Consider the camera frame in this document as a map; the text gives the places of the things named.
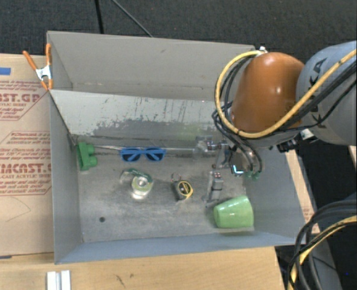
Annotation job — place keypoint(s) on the black and yellow tape measure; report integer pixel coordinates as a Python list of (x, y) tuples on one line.
[(182, 189)]

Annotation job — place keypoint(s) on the grey metal bin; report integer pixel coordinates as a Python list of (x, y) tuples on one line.
[(142, 219)]

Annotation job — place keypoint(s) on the blue sunglasses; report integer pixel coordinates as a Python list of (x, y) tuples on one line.
[(130, 155)]

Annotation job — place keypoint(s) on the clear tape dispenser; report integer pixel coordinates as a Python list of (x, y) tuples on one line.
[(140, 184)]

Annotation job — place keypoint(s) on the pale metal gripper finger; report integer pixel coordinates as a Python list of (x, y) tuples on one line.
[(208, 146), (216, 186)]

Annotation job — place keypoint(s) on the black cylinder on white bracket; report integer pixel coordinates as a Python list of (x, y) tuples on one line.
[(288, 146)]

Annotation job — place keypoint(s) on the green cup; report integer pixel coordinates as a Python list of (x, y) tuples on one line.
[(234, 212)]

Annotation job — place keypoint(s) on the brown cardboard board, red print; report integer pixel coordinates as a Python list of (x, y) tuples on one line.
[(21, 210)]

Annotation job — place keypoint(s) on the green toy brick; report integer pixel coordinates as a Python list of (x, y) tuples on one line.
[(86, 156)]

